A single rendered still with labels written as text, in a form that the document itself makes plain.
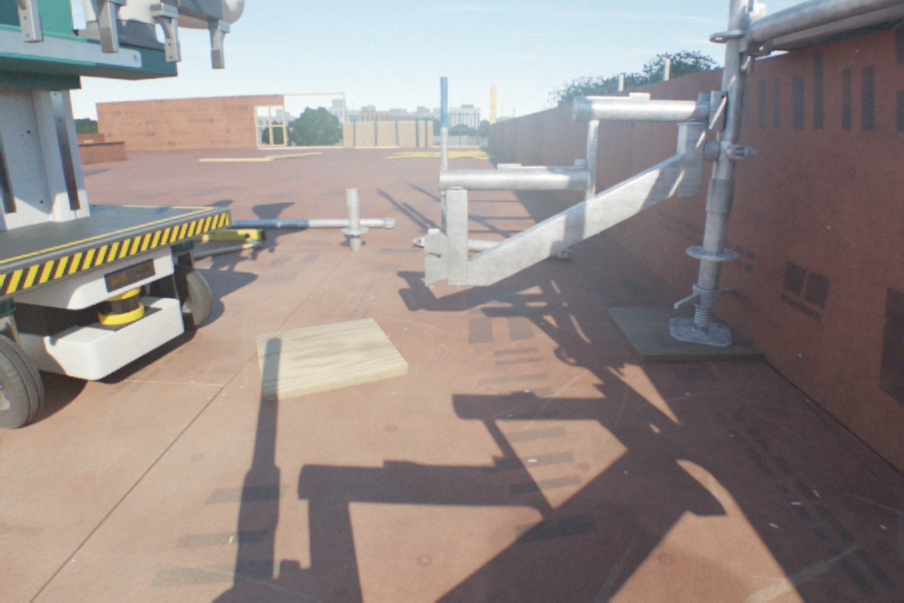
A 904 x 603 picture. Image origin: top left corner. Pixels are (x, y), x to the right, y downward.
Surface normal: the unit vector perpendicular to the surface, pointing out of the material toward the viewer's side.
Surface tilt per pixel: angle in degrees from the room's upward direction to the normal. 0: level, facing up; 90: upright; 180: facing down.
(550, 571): 0
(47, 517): 0
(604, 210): 90
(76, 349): 90
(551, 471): 0
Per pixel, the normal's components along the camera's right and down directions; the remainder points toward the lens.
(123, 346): 0.98, 0.06
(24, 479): 0.00, -0.96
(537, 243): -0.03, 0.27
